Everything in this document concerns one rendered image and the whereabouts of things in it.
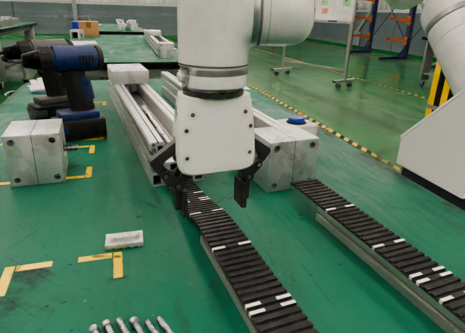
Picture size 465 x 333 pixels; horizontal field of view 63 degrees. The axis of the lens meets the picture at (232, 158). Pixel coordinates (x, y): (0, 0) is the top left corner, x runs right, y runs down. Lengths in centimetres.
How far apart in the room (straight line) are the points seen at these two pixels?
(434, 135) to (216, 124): 49
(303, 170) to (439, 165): 27
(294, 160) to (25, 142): 47
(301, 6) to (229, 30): 8
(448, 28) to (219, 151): 59
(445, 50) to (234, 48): 56
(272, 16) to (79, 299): 37
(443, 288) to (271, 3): 36
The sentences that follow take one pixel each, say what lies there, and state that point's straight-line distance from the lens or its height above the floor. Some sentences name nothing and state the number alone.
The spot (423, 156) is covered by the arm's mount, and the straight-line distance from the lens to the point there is 86.
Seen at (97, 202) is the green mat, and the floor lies 78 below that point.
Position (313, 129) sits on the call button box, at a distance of 91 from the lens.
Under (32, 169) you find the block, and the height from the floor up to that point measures 81.
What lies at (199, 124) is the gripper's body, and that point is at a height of 96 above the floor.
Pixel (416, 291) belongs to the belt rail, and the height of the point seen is 80.
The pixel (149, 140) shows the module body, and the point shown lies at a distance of 69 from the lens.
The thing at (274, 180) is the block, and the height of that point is 80.
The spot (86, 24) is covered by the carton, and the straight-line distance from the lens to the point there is 454.
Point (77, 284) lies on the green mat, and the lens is 50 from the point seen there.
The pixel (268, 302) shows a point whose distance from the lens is 41.
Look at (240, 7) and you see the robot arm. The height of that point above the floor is 109.
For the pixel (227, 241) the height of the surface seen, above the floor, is 82.
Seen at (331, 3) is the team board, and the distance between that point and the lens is 648.
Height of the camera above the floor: 108
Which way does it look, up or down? 21 degrees down
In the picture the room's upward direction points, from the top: 2 degrees clockwise
